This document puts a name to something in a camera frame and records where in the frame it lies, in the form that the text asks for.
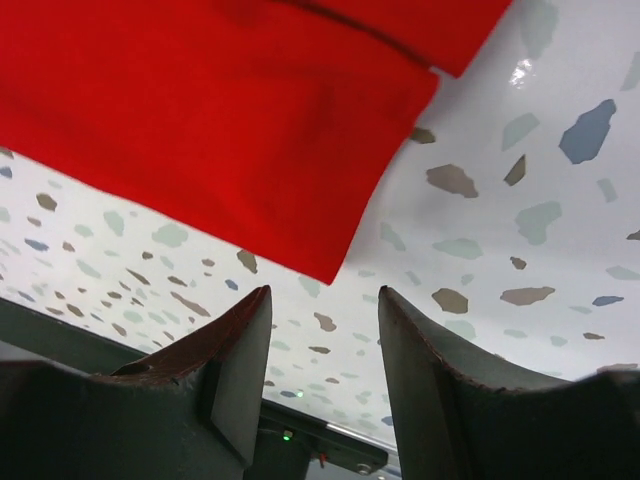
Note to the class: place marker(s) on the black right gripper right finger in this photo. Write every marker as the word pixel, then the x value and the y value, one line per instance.
pixel 461 412

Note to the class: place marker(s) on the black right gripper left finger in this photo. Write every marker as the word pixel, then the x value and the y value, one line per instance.
pixel 188 411

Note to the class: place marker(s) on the red t shirt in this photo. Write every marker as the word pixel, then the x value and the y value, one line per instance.
pixel 267 124

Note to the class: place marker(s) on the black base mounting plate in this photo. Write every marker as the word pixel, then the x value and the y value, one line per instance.
pixel 287 440

